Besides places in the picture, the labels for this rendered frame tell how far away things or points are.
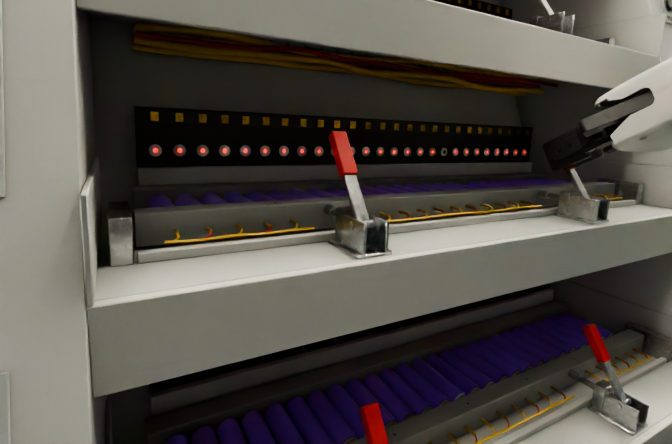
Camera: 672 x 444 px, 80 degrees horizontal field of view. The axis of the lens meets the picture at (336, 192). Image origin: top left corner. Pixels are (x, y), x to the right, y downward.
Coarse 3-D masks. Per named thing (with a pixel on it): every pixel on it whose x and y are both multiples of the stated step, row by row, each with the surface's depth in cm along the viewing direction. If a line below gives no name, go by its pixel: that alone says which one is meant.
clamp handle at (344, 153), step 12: (336, 132) 29; (336, 144) 29; (348, 144) 29; (336, 156) 29; (348, 156) 29; (348, 168) 28; (348, 180) 28; (348, 192) 28; (360, 192) 28; (360, 204) 27; (360, 216) 27
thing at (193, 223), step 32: (416, 192) 38; (448, 192) 39; (480, 192) 40; (512, 192) 42; (608, 192) 51; (160, 224) 26; (192, 224) 27; (224, 224) 28; (256, 224) 29; (288, 224) 30; (320, 224) 31
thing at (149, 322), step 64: (640, 192) 50; (128, 256) 23; (256, 256) 25; (320, 256) 26; (384, 256) 26; (448, 256) 28; (512, 256) 32; (576, 256) 36; (640, 256) 42; (128, 320) 18; (192, 320) 20; (256, 320) 22; (320, 320) 24; (384, 320) 26; (128, 384) 19
